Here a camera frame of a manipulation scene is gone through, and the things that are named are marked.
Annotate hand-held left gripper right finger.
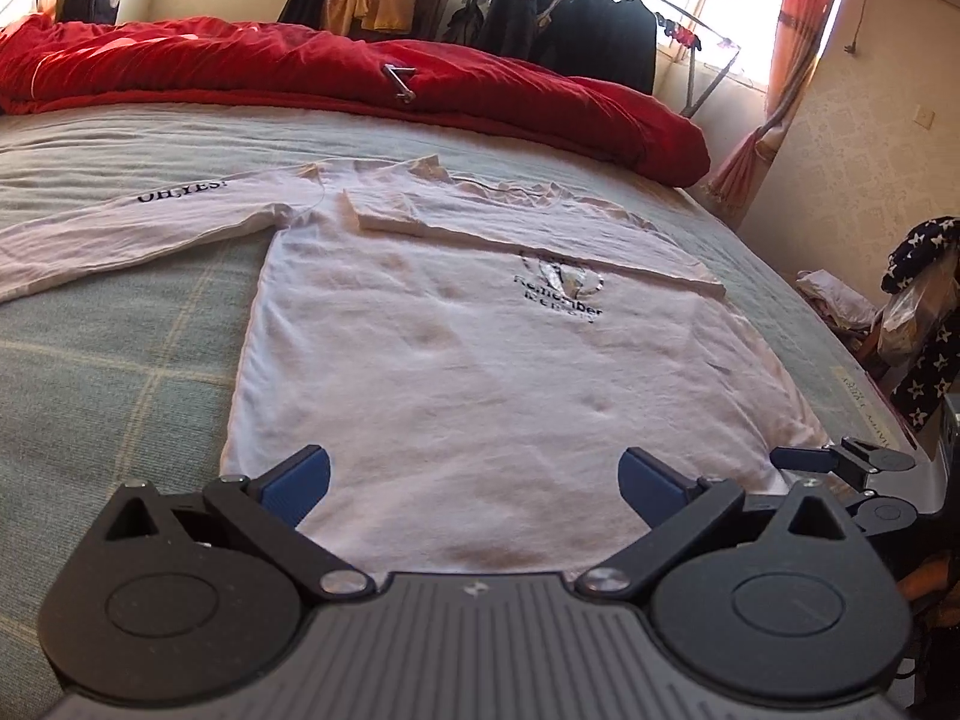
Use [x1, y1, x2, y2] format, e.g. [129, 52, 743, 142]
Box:
[576, 446, 847, 601]

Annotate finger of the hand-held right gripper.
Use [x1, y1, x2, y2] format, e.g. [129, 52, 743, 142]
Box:
[771, 436, 916, 476]
[846, 490, 920, 538]

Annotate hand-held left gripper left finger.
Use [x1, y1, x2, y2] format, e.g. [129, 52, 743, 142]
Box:
[101, 445, 376, 601]

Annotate white long-sleeve printed shirt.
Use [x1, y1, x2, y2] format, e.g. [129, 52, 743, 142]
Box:
[0, 154, 833, 593]

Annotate metal clothes rack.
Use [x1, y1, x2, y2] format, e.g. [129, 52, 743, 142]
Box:
[472, 0, 743, 119]

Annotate small clothes on rack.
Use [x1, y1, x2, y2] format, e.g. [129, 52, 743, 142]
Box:
[656, 11, 702, 50]

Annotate clear plastic bag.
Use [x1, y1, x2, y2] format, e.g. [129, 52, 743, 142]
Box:
[877, 262, 957, 368]

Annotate pile of white cloth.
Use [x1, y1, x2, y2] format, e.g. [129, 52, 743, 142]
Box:
[795, 270, 882, 331]

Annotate dark star-print cloth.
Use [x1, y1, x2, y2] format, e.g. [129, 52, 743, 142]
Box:
[879, 216, 960, 432]

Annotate bed with green plaid sheet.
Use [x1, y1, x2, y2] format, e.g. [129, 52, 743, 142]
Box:
[0, 101, 931, 720]

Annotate red quilt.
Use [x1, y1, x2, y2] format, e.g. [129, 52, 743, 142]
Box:
[0, 15, 712, 188]

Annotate plain black coat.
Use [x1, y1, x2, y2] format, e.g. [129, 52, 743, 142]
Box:
[532, 0, 659, 95]

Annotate yellow garment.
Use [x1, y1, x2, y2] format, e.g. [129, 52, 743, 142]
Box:
[324, 0, 417, 35]

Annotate dark wooden chair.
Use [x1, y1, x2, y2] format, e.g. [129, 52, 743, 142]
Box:
[277, 0, 451, 42]

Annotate black jacket with round patch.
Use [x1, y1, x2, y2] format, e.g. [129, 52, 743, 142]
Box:
[474, 0, 571, 61]

